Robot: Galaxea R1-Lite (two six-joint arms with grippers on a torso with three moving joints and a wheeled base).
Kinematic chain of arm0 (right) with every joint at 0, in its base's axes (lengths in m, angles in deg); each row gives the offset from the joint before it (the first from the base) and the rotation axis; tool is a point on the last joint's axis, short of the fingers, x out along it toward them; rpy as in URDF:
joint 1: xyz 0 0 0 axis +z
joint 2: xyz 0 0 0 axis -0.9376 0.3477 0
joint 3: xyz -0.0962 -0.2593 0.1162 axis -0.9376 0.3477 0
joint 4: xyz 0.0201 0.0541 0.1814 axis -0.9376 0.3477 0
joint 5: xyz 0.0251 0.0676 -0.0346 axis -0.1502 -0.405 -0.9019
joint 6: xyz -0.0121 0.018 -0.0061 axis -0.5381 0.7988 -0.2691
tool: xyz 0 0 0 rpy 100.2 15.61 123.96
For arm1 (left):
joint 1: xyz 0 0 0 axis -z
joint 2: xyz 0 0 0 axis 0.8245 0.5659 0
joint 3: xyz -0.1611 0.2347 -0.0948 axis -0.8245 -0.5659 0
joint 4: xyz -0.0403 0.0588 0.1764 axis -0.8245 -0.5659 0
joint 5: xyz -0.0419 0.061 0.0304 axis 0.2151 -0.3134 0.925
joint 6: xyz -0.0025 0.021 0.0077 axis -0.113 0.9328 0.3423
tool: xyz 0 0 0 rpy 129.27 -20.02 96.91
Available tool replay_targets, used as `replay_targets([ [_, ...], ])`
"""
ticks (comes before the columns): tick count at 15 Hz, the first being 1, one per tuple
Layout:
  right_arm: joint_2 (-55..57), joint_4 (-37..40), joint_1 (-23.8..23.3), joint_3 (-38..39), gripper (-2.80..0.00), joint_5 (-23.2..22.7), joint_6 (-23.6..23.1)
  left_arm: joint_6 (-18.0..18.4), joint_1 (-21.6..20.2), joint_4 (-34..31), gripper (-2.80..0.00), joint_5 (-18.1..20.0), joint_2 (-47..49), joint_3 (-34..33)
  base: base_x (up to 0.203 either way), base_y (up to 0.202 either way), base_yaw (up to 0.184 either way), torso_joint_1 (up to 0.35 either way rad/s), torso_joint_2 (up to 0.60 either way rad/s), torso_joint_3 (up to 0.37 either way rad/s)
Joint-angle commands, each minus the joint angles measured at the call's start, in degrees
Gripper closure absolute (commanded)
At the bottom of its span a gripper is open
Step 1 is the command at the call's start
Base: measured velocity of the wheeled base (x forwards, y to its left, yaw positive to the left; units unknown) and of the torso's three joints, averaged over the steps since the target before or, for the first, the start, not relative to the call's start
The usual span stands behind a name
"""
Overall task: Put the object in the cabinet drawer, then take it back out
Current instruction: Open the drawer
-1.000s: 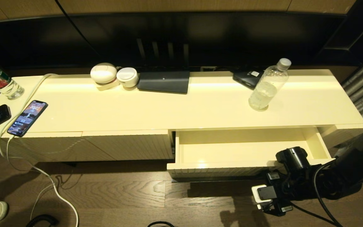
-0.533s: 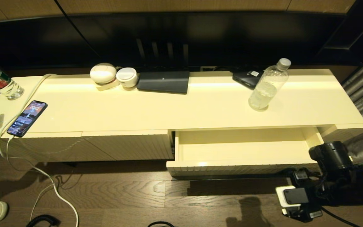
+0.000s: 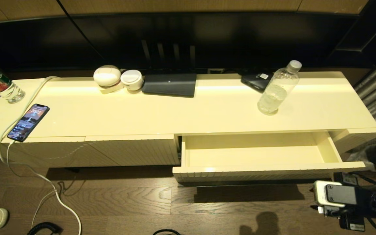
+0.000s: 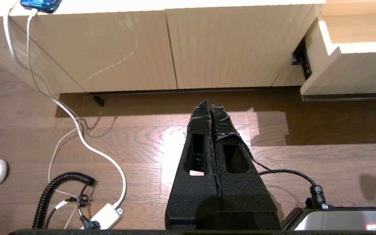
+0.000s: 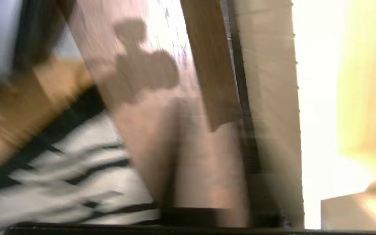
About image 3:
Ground thick white power cable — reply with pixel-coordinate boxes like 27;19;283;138
0;76;82;235

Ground clear bottle white cap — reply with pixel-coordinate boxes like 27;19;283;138
257;60;303;115

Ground white egg-shaped device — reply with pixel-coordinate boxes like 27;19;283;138
93;65;122;87

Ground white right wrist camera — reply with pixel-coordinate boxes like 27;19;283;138
313;180;359;208

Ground cream flat base block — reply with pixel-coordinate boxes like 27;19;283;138
99;82;125;95

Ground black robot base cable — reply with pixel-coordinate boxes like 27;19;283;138
152;229;182;235

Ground black television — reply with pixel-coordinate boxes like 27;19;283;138
0;13;360;74

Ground white round device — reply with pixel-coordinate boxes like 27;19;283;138
120;70;144;91

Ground cream ribbed cabinet door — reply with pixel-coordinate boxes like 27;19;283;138
85;134;181;166

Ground cream tv cabinet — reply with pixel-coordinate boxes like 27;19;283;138
0;71;376;169

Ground dark grey router box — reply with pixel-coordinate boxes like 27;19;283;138
142;73;197;98

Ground thin white charging cable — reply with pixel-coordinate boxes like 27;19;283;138
6;141;59;229

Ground cream ribbed drawer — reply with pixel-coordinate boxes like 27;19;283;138
172;132;366;183

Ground black box with sticker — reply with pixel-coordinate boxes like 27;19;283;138
240;72;273;94

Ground black coiled cable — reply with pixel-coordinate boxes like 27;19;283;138
27;222;64;235

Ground black smartphone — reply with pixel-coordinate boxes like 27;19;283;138
7;104;50;142

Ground cream scratched cabinet door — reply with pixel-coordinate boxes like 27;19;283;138
0;136;120;169

